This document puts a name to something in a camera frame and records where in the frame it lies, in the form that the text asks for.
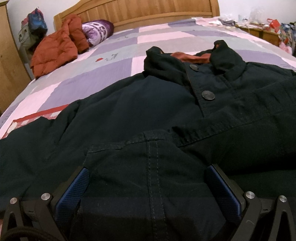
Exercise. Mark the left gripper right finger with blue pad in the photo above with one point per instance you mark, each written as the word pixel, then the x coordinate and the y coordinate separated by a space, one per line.
pixel 249 217

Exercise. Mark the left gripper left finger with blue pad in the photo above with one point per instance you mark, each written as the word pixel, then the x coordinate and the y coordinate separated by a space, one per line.
pixel 51 212

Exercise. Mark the dark navy winter jacket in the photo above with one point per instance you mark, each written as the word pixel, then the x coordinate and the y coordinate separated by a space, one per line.
pixel 148 141

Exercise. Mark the red white patterned mat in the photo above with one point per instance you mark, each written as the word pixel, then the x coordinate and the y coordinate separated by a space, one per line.
pixel 48 114

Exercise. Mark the wooden wardrobe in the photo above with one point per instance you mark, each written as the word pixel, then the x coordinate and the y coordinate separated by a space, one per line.
pixel 14 77

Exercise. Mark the orange red puffer jacket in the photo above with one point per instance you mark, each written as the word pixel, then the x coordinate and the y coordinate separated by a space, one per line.
pixel 60 47

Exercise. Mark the purple pink checkered bed quilt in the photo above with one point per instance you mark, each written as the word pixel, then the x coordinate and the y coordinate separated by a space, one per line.
pixel 122 55

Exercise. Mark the pink bag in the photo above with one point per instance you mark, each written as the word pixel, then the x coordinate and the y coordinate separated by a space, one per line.
pixel 285 48

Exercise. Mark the purple white patterned pillow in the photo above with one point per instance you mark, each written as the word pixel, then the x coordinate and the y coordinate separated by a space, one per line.
pixel 97 31

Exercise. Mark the wooden bedside cabinet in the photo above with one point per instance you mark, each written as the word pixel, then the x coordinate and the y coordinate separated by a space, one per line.
pixel 261 31

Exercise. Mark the blue patterned bag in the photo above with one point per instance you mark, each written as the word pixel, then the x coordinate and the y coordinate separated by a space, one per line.
pixel 36 24

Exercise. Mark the blue checkered cloth pile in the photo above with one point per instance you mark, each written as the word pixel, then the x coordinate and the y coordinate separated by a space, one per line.
pixel 287 35

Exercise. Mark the red gift bag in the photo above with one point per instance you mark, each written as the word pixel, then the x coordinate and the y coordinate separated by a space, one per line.
pixel 274 25

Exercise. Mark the wooden headboard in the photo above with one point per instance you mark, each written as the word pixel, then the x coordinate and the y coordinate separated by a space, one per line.
pixel 128 14

